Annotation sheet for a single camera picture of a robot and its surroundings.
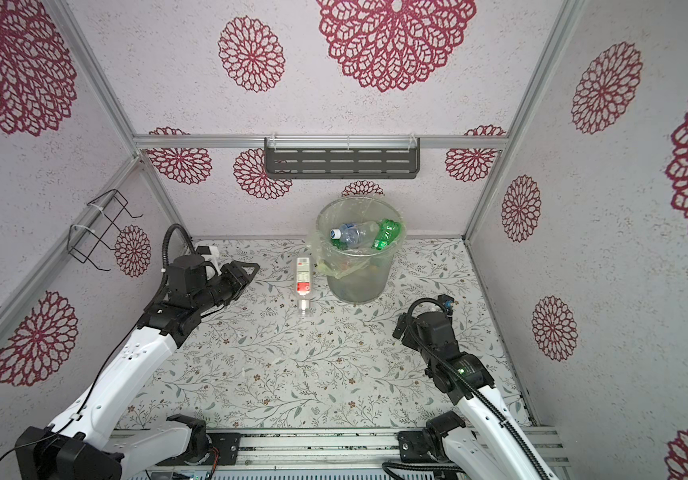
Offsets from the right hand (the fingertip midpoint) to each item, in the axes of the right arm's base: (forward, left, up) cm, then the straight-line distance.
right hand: (413, 319), depth 77 cm
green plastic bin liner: (+15, +20, +5) cm, 25 cm away
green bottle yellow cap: (+23, +6, +8) cm, 25 cm away
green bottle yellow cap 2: (+25, +20, +2) cm, 32 cm away
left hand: (+7, +40, +9) cm, 42 cm away
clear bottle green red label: (+16, +32, -7) cm, 36 cm away
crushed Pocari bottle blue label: (+24, +15, +6) cm, 30 cm away
